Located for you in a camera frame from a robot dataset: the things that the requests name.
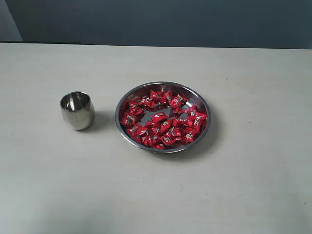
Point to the red candy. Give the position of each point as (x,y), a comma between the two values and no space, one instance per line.
(137,111)
(167,140)
(188,135)
(198,119)
(128,120)
(156,95)
(159,117)
(178,101)

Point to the stainless steel plate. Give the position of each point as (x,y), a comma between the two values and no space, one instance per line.
(146,134)

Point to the stainless steel cup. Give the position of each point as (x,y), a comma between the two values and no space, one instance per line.
(77,110)

